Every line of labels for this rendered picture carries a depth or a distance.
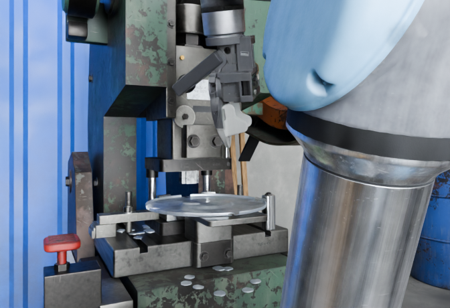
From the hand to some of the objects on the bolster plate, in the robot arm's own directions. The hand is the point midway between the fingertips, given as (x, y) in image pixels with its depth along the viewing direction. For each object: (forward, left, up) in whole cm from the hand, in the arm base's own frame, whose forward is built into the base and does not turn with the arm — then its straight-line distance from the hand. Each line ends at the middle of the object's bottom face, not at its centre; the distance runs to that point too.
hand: (224, 140), depth 77 cm
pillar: (+33, +16, -20) cm, 42 cm away
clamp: (+24, +22, -23) cm, 40 cm away
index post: (+23, -15, -23) cm, 36 cm away
